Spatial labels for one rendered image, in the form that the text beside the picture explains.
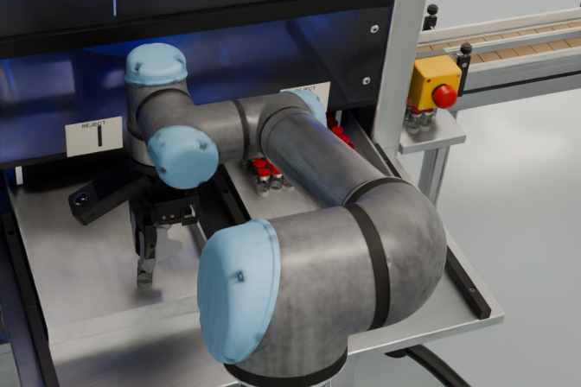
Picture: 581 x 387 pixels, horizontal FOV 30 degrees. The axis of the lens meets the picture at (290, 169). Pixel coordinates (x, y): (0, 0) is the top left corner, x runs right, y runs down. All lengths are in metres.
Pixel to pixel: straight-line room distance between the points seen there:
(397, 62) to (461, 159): 1.57
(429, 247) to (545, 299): 2.00
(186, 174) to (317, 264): 0.39
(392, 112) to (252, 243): 0.95
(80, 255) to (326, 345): 0.77
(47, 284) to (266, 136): 0.50
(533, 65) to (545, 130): 1.43
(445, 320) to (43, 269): 0.60
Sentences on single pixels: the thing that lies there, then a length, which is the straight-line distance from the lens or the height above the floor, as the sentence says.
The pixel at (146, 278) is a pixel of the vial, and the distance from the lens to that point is 1.60.
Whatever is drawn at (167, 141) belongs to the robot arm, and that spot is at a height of 1.26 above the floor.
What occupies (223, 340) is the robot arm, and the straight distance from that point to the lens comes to 0.93.
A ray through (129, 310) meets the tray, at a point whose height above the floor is 0.91.
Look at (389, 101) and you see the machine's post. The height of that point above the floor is 0.99.
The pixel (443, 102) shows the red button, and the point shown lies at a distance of 1.83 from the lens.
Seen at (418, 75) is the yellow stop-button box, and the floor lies 1.02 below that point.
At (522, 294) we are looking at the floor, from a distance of 2.96.
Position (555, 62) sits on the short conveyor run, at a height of 0.92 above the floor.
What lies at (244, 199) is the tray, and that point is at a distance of 1.76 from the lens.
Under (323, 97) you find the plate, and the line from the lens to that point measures 1.75.
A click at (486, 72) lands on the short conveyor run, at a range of 2.05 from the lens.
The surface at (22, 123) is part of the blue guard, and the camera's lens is 1.62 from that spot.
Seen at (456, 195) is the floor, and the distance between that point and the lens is 3.19.
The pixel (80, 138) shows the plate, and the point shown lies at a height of 1.02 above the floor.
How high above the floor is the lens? 2.06
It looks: 40 degrees down
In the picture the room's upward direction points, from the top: 6 degrees clockwise
